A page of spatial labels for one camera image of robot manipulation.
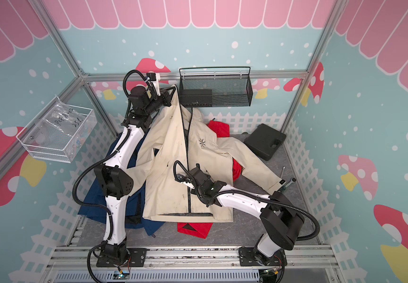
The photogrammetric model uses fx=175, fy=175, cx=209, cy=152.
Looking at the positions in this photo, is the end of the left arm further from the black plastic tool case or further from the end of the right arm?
the black plastic tool case

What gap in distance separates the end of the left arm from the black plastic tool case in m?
0.55

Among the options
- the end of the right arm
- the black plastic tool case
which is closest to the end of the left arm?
the end of the right arm

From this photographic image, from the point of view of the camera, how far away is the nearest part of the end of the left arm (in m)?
0.72

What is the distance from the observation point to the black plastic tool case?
3.53 ft
